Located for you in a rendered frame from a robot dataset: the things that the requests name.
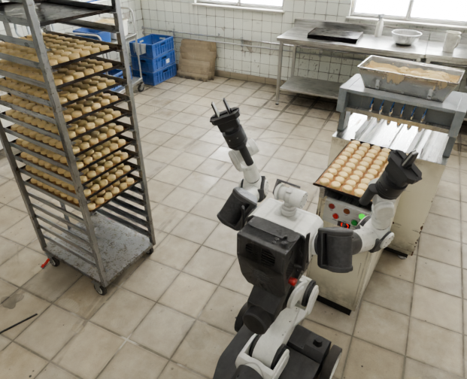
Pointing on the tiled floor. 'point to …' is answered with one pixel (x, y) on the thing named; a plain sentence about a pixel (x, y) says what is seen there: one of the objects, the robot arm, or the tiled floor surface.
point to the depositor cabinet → (414, 207)
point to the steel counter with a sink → (320, 88)
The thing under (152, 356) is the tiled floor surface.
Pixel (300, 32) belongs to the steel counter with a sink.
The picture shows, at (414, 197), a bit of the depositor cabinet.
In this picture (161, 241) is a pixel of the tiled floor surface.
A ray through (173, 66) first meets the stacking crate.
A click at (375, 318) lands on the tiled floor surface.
